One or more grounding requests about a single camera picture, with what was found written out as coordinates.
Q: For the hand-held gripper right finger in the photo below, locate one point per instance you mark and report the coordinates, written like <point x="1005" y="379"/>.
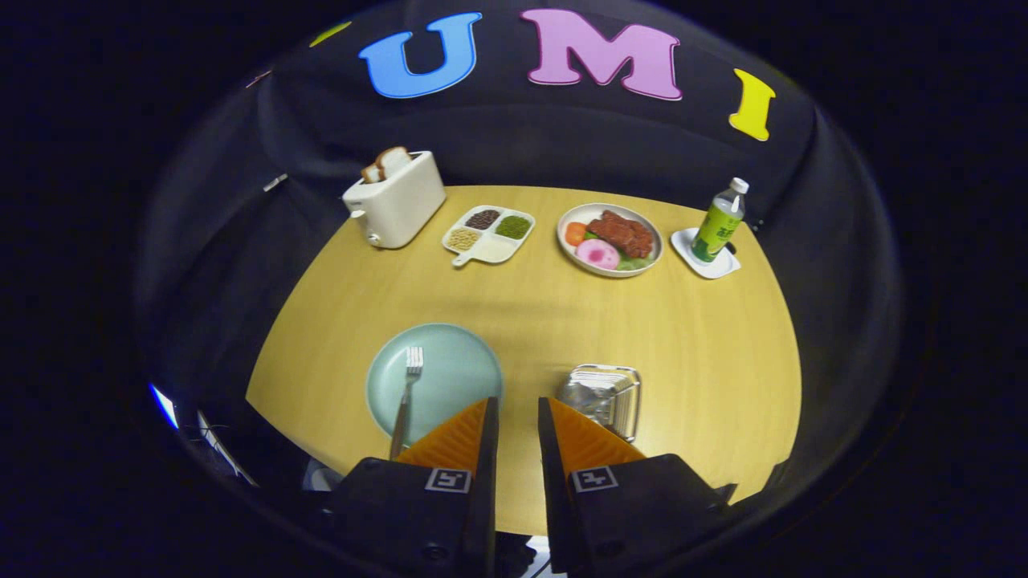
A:
<point x="554" y="498"/>

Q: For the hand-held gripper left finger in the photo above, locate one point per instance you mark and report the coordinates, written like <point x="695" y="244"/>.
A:
<point x="482" y="498"/>

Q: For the silver metal tray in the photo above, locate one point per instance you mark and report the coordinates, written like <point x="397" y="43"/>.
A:
<point x="602" y="397"/>

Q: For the light green round plate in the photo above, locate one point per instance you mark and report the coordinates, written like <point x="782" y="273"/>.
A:
<point x="458" y="369"/>

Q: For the silver fork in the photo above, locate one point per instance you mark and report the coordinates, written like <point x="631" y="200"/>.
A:
<point x="413" y="363"/>

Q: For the white plate with food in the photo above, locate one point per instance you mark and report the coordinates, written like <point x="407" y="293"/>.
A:
<point x="570" y="253"/>

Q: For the white divided snack tray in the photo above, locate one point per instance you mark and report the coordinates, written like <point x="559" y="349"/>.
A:
<point x="498" y="250"/>

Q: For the pink ham slice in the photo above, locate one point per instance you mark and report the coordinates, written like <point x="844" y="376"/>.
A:
<point x="597" y="254"/>

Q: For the green lettuce leaf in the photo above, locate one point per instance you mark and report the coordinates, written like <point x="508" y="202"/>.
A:
<point x="636" y="262"/>

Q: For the orange carrot piece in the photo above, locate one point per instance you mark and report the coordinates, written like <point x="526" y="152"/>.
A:
<point x="575" y="233"/>

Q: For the red meat piece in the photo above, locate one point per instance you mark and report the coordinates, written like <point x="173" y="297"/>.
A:
<point x="620" y="233"/>

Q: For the white square coaster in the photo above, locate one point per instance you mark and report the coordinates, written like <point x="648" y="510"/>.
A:
<point x="715" y="268"/>

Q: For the white toaster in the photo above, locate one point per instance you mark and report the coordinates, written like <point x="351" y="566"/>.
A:
<point x="401" y="209"/>

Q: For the green label drink bottle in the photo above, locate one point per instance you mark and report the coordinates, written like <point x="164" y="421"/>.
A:
<point x="717" y="229"/>

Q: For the small toast slice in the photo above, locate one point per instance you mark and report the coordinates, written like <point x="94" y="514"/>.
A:
<point x="371" y="172"/>

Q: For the large toast slice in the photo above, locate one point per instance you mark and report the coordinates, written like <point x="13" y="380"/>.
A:
<point x="393" y="162"/>

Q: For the small white clip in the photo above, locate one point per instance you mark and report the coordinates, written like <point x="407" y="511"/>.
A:
<point x="275" y="182"/>

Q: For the small red clip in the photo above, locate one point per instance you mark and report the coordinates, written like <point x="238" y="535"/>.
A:
<point x="257" y="78"/>

